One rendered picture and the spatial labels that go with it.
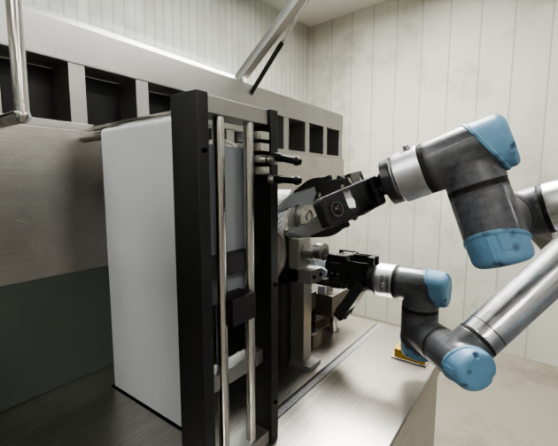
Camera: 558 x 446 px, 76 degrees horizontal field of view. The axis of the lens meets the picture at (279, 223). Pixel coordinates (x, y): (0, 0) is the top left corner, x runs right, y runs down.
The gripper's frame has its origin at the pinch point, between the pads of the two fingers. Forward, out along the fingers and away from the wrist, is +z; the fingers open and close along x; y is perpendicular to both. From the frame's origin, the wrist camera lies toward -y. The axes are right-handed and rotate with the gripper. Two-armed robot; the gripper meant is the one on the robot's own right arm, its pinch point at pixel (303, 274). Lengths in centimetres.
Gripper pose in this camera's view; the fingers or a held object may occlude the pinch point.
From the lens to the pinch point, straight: 95.3
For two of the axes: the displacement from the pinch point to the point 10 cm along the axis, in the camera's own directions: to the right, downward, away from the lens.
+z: -8.1, -0.7, 5.9
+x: -5.9, 0.9, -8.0
